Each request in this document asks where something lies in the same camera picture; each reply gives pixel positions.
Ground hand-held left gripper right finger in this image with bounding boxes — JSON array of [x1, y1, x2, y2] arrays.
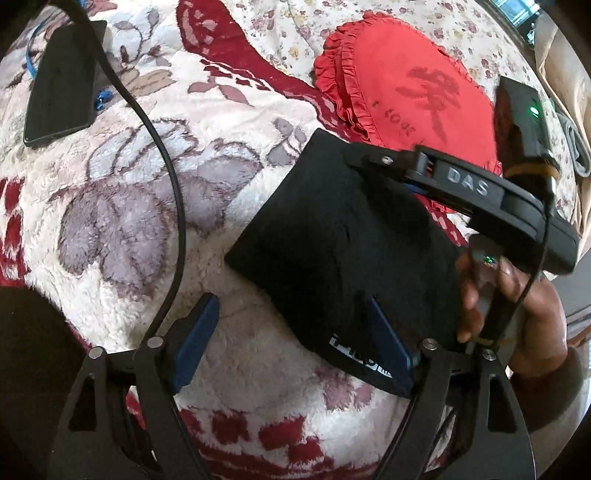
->
[[365, 295, 539, 480]]

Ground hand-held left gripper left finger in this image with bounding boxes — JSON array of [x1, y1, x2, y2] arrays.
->
[[46, 292, 221, 480]]

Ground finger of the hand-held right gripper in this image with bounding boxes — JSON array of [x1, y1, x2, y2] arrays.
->
[[344, 142, 434, 197]]

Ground black pants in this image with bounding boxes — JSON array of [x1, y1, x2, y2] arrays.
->
[[224, 128, 468, 400]]

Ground person's right forearm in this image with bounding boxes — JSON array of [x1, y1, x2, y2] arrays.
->
[[507, 346, 591, 435]]

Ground person's right hand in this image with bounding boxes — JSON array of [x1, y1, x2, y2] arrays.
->
[[455, 251, 570, 380]]

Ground grey cloth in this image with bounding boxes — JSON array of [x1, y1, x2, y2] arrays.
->
[[558, 110, 591, 178]]

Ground red ruffled pillow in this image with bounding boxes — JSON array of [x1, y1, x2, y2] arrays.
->
[[313, 11, 505, 215]]

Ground floral bed sheet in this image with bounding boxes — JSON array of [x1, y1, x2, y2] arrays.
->
[[249, 0, 580, 224]]

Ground cream and red fleece blanket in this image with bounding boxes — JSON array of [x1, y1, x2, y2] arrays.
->
[[0, 0, 468, 480]]

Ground black smartphone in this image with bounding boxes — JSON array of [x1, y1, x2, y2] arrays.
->
[[23, 19, 108, 149]]

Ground thin black cable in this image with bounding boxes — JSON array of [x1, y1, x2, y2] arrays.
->
[[480, 173, 557, 345]]

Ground black braided cable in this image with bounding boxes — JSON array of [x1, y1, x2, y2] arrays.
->
[[48, 0, 188, 344]]

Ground blue lanyard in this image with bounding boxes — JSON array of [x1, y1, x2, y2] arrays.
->
[[24, 22, 112, 112]]

